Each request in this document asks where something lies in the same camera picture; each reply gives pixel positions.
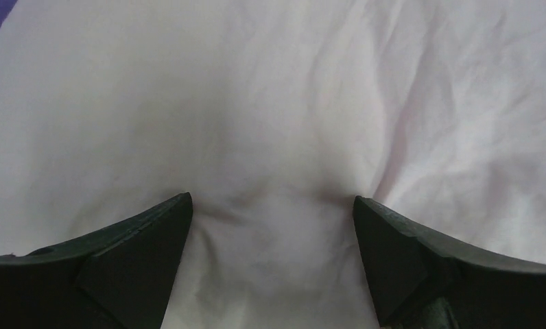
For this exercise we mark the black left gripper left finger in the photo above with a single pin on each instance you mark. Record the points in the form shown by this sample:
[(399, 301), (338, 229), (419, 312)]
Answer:
[(120, 276)]

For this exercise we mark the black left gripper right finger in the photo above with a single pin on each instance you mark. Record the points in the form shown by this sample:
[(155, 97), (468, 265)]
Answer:
[(421, 278)]

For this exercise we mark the pink pillow with princess print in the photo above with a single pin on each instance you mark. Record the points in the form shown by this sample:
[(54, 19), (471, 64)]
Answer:
[(274, 115)]

